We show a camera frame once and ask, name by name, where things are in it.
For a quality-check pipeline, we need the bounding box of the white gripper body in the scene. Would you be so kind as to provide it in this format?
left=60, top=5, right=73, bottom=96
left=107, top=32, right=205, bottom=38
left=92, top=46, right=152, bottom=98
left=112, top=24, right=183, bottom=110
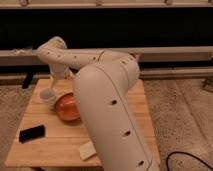
left=49, top=64, right=70, bottom=80

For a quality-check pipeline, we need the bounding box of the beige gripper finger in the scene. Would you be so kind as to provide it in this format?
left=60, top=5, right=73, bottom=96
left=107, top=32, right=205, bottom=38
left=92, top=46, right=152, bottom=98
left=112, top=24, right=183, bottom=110
left=50, top=76, right=56, bottom=89
left=67, top=71, right=75, bottom=80

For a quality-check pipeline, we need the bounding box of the white ceramic cup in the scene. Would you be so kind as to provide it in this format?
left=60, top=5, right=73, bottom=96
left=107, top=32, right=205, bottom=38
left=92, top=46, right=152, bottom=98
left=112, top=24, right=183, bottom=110
left=39, top=88, right=56, bottom=108

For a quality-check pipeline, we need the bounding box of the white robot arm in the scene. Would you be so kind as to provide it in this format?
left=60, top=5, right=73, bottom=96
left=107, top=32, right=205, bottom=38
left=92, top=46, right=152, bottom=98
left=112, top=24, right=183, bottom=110
left=37, top=36, right=160, bottom=171

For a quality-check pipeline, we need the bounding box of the orange ceramic bowl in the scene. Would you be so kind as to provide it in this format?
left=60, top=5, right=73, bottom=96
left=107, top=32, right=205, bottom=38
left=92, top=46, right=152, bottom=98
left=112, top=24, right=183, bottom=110
left=55, top=93, right=80, bottom=121

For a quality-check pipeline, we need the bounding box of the wooden table board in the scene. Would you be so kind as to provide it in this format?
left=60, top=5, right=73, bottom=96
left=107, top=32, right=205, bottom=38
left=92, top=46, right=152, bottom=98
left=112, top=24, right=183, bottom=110
left=5, top=79, right=161, bottom=168

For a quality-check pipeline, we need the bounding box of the black rectangular block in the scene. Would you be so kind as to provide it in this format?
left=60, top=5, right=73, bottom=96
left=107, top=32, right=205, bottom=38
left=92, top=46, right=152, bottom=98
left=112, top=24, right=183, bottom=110
left=19, top=125, right=45, bottom=143

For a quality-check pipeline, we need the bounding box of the beige sponge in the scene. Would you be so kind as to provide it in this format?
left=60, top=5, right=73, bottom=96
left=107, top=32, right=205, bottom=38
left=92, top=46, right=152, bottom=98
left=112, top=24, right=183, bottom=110
left=79, top=141, right=96, bottom=161

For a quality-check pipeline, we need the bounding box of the black cable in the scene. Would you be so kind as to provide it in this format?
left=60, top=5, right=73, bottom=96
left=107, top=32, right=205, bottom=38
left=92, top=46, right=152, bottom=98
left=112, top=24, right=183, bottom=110
left=165, top=151, right=213, bottom=171

